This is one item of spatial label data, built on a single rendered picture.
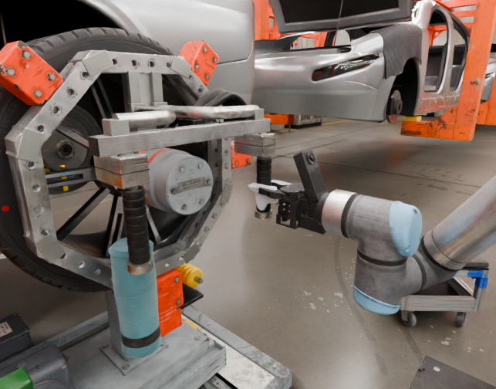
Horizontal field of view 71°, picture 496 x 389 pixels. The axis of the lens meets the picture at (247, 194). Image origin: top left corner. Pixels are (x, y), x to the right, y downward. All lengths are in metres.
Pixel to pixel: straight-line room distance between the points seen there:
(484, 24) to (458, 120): 0.88
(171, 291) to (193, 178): 0.37
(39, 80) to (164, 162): 0.26
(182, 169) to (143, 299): 0.28
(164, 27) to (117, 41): 0.56
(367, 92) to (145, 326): 2.83
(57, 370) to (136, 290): 0.37
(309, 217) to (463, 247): 0.28
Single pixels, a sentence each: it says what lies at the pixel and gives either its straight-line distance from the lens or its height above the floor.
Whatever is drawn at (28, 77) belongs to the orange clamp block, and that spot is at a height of 1.07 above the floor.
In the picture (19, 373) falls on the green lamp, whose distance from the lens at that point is 0.65.
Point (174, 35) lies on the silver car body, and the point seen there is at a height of 1.24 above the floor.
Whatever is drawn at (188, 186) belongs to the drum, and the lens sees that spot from 0.74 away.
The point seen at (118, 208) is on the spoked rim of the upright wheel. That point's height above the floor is 0.75.
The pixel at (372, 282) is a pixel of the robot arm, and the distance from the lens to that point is 0.70.
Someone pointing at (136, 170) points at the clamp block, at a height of 0.93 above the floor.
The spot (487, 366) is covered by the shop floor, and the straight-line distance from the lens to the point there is 1.79.
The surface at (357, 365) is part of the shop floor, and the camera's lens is 1.58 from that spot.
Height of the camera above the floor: 1.05
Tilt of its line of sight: 18 degrees down
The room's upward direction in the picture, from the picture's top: straight up
